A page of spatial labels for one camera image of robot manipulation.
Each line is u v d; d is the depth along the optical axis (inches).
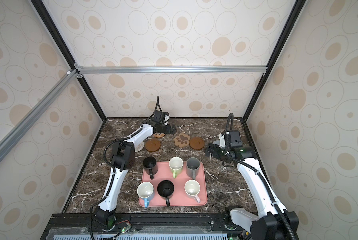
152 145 40.5
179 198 31.9
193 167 35.1
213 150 27.0
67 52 32.6
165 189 32.8
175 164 34.0
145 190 32.2
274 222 14.8
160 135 37.5
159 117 34.0
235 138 23.1
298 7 26.9
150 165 35.4
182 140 41.8
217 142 41.9
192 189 32.7
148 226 28.7
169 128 38.2
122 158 25.2
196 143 41.4
